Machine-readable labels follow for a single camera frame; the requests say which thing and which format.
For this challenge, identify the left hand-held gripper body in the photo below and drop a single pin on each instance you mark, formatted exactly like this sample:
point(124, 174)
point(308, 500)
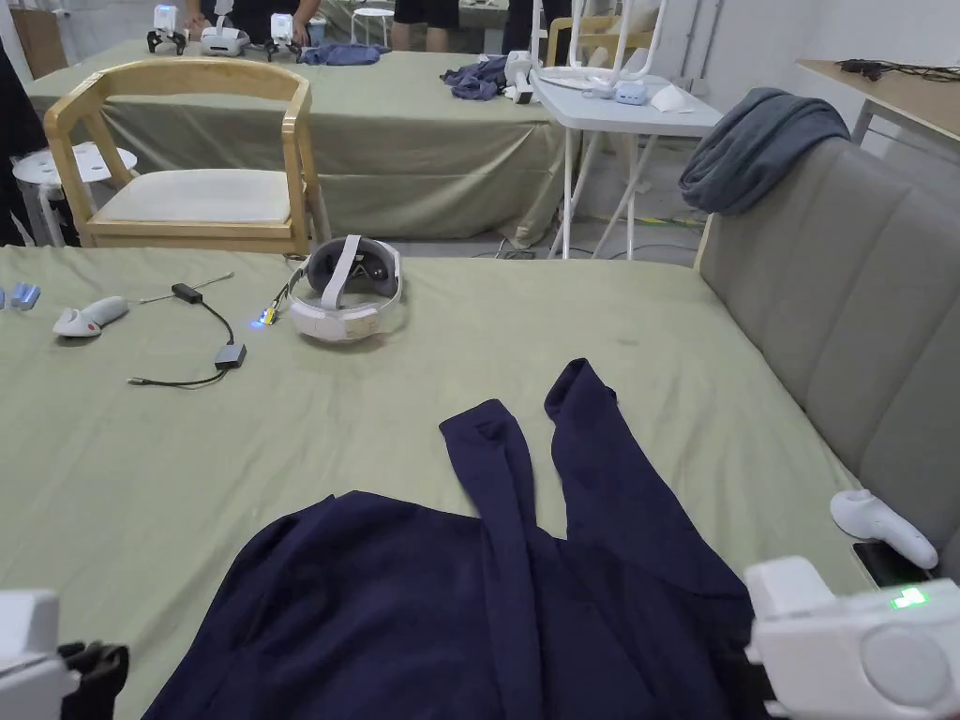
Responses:
point(26, 660)

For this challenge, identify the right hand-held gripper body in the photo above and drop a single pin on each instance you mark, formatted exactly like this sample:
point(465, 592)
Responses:
point(840, 652)

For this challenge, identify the black phone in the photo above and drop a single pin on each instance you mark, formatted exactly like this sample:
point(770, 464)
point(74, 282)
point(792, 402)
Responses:
point(885, 566)

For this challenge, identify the bed with pale green sheet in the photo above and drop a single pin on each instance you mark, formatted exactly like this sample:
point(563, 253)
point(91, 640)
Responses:
point(300, 442)
point(390, 142)

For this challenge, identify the white hand controller red button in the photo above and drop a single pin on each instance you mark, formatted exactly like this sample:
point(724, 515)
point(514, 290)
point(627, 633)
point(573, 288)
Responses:
point(94, 315)

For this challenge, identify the grey padded headboard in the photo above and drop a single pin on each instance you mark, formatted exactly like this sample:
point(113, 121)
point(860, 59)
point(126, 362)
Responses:
point(840, 300)

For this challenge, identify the pale blue battery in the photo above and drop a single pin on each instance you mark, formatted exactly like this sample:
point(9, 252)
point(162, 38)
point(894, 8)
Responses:
point(24, 296)

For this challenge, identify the dark blue shirt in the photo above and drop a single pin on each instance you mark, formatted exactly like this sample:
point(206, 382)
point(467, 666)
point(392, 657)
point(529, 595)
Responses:
point(420, 615)

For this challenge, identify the white headset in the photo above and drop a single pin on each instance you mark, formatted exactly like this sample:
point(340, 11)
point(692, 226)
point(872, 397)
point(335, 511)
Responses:
point(223, 43)
point(341, 319)

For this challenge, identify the wooden desk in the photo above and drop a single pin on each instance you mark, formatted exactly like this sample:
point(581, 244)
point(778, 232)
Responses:
point(892, 94)

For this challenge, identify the spare hand-held gripper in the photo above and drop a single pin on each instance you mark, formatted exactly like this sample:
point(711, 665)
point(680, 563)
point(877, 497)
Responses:
point(519, 75)
point(166, 28)
point(283, 34)

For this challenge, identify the blue grey garment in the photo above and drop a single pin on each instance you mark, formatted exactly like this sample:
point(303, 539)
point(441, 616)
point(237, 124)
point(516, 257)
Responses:
point(476, 79)

